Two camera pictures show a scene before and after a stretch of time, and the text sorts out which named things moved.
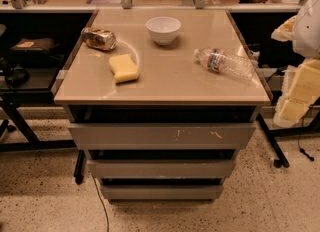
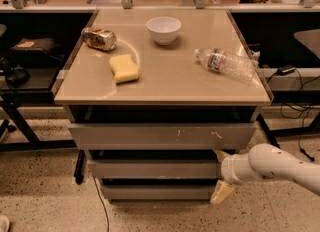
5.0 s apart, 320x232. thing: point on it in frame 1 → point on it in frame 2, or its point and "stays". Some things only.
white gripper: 308,31 → 228,170
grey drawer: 164,168 stays
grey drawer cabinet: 163,99 stays
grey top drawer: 163,136 stays
